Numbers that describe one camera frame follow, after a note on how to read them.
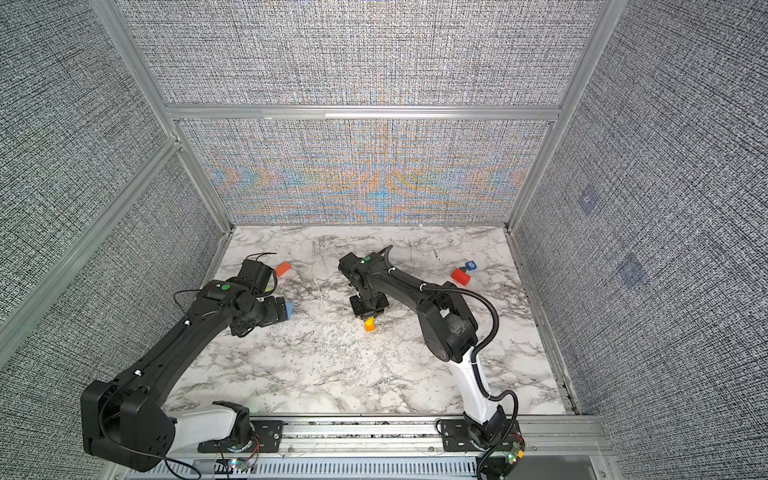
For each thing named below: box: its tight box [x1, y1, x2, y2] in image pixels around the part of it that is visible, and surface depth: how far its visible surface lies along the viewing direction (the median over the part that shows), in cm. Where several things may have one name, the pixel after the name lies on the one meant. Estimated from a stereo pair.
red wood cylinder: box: [451, 268, 471, 286], surface depth 106 cm
